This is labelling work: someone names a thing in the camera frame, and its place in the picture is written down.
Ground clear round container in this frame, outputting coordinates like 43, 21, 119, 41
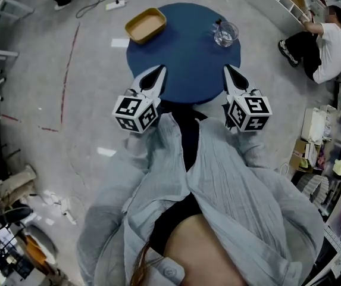
212, 20, 240, 48

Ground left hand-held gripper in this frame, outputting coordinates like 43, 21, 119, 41
112, 65, 168, 135

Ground white paper sheet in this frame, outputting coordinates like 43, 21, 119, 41
96, 147, 117, 157

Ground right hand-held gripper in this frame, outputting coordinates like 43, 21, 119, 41
223, 64, 273, 133

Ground brown paper bag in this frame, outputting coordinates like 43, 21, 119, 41
0, 164, 37, 205

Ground black power cable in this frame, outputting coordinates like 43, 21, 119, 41
75, 0, 120, 19

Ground person's right forearm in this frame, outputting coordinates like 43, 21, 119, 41
217, 120, 276, 170

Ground white metal rack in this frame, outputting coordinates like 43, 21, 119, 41
0, 0, 35, 61

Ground white storage box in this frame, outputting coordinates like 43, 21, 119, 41
300, 107, 330, 145

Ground person's legs in black trousers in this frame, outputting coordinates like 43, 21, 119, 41
158, 100, 212, 174

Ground person's left forearm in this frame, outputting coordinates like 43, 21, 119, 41
125, 114, 183, 175

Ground brown cardboard box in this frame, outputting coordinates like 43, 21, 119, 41
288, 138, 321, 173

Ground white ridged hose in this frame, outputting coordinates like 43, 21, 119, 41
295, 174, 330, 204

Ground yellow rectangular container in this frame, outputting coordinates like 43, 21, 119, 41
124, 7, 167, 45

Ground white power strip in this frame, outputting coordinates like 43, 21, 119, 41
105, 0, 129, 11

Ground person's torso in grey shirt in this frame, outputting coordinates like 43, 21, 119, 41
76, 111, 326, 286

